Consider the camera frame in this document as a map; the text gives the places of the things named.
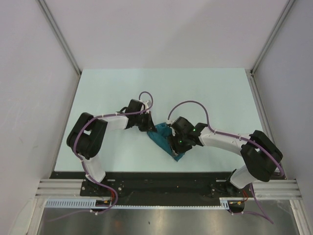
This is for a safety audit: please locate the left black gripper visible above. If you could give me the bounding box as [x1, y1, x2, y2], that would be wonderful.
[134, 111, 157, 133]

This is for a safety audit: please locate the teal satin napkin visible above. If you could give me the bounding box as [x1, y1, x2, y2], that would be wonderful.
[147, 122, 184, 162]

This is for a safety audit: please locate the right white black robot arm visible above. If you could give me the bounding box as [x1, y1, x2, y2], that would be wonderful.
[167, 117, 283, 196]

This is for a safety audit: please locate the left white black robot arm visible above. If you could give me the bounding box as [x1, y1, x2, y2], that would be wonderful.
[67, 99, 156, 196]

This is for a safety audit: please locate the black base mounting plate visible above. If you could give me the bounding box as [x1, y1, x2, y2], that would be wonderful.
[50, 171, 286, 206]

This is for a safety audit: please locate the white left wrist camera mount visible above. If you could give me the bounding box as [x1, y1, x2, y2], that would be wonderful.
[141, 100, 152, 114]

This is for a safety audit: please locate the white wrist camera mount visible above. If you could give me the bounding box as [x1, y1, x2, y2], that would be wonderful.
[141, 100, 152, 114]
[166, 119, 175, 136]

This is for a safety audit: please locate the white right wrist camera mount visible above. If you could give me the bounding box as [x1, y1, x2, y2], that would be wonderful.
[166, 119, 175, 136]

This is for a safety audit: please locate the white slotted cable duct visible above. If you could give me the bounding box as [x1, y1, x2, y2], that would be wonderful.
[45, 198, 229, 210]

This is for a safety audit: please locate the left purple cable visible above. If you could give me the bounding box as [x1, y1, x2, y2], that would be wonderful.
[47, 92, 154, 222]

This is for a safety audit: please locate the aluminium frame rail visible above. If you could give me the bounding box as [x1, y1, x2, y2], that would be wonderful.
[36, 179, 302, 200]

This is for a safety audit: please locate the left aluminium corner post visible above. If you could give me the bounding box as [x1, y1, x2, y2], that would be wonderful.
[35, 0, 82, 77]

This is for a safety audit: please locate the aluminium corner post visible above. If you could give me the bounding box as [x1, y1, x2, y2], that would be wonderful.
[35, 0, 82, 77]
[250, 0, 297, 76]

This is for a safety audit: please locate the right aluminium corner post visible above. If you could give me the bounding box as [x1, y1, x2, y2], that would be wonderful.
[250, 0, 297, 76]

